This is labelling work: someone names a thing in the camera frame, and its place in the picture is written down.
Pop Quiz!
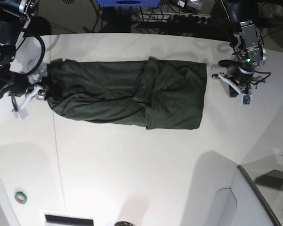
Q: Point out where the white power strip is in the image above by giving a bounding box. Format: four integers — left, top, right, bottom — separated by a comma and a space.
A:
131, 12, 213, 24

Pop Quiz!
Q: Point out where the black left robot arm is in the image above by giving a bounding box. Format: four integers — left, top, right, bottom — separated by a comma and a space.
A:
212, 0, 270, 105

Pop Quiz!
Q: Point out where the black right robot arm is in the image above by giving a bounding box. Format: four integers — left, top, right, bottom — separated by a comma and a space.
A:
0, 0, 49, 121

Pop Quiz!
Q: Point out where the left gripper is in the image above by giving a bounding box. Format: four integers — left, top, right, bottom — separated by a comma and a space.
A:
211, 60, 266, 105

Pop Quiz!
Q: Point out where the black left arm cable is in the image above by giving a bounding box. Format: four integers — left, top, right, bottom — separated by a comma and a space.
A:
244, 70, 272, 95

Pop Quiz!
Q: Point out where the green red emergency button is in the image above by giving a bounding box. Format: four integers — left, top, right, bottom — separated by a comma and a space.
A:
14, 191, 27, 204

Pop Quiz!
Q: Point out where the black round knob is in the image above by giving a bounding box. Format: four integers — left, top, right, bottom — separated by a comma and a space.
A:
114, 221, 133, 226

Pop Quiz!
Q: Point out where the grey monitor frame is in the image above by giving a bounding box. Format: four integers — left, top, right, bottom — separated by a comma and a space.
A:
238, 165, 281, 226

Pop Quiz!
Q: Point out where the dark green t-shirt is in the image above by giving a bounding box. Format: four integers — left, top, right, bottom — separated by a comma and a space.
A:
47, 57, 207, 130

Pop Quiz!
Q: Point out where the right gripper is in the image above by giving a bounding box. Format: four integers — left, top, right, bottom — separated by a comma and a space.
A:
0, 75, 53, 121

